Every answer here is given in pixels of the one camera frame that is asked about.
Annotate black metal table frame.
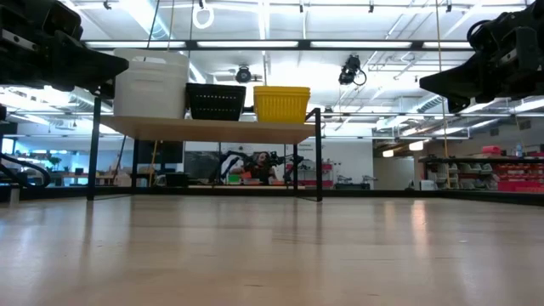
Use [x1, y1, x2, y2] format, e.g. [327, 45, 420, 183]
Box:
[0, 185, 544, 207]

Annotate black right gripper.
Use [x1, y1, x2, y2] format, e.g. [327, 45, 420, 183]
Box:
[419, 0, 544, 114]

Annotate white hanging cable loop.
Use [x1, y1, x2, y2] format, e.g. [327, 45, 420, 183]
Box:
[191, 2, 216, 30]

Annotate black ceiling camera with cable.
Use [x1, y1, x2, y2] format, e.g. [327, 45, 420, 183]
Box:
[338, 54, 367, 86]

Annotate black wall screen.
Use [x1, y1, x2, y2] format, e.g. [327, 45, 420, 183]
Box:
[135, 139, 184, 165]

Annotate long thin black cable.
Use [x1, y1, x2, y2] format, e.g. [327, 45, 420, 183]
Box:
[112, 0, 162, 184]

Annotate wooden shelf black metal legs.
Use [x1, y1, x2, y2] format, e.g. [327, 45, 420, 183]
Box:
[86, 96, 323, 203]

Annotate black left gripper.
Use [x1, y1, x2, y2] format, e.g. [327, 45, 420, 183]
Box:
[0, 0, 130, 101]

